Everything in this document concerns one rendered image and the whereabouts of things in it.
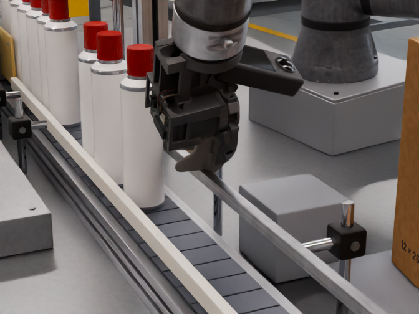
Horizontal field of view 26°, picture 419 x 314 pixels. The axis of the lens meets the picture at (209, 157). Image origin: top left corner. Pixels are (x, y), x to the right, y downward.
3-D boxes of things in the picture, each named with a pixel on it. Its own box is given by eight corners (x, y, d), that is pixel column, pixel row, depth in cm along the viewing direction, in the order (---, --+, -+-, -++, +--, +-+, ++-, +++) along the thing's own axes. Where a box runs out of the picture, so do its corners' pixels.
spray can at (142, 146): (118, 199, 117) (112, 43, 110) (156, 193, 119) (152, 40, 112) (131, 214, 112) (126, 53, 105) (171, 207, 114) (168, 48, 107)
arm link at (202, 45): (231, -24, 91) (266, 27, 87) (226, 11, 95) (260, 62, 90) (161, -11, 89) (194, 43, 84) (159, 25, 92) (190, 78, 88)
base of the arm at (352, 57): (274, 66, 160) (274, 11, 156) (341, 52, 167) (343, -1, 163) (325, 89, 148) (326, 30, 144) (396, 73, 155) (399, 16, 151)
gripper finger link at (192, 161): (166, 182, 106) (171, 129, 99) (212, 169, 108) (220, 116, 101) (176, 202, 104) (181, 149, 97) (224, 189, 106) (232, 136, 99)
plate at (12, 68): (0, 73, 169) (-3, 26, 166) (5, 73, 170) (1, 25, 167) (13, 87, 161) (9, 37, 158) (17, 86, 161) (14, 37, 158)
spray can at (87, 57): (78, 162, 129) (71, 20, 122) (113, 157, 131) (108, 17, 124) (89, 175, 125) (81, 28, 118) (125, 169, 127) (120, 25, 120)
